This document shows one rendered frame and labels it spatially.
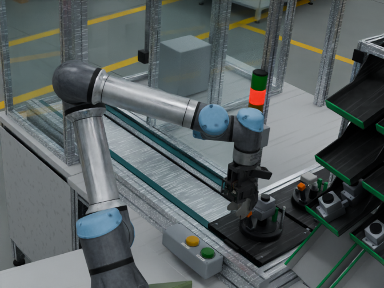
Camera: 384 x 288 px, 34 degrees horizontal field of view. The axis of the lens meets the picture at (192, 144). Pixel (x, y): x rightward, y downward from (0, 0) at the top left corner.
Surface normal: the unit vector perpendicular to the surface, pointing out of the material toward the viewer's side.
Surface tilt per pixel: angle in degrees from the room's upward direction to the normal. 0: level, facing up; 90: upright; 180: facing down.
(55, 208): 90
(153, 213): 90
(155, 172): 0
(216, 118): 55
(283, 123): 0
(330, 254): 45
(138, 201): 90
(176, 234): 0
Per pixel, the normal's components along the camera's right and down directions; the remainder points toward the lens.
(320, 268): -0.55, -0.47
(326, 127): 0.07, -0.87
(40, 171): -0.76, 0.28
